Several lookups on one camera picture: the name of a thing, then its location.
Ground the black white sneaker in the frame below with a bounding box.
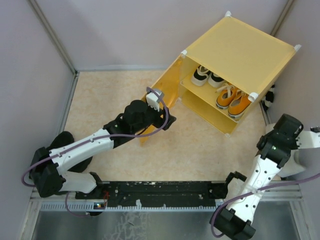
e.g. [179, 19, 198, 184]
[191, 65, 212, 87]
[207, 72, 226, 89]

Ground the orange sneaker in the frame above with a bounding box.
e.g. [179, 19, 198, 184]
[228, 91, 252, 119]
[216, 83, 241, 110]

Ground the yellow shoe cabinet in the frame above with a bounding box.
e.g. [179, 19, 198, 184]
[179, 12, 301, 136]

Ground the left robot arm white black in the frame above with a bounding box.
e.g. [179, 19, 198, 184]
[28, 100, 176, 198]

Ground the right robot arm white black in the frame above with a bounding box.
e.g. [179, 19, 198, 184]
[209, 114, 304, 240]

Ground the black white striped slipper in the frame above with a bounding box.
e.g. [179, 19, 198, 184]
[261, 84, 275, 111]

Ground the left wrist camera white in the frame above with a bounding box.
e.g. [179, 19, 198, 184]
[145, 89, 165, 112]

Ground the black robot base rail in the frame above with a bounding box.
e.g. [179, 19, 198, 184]
[74, 171, 247, 208]

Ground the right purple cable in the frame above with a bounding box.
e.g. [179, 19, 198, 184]
[209, 173, 320, 238]

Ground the grey cable duct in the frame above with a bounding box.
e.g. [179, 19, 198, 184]
[39, 201, 226, 213]

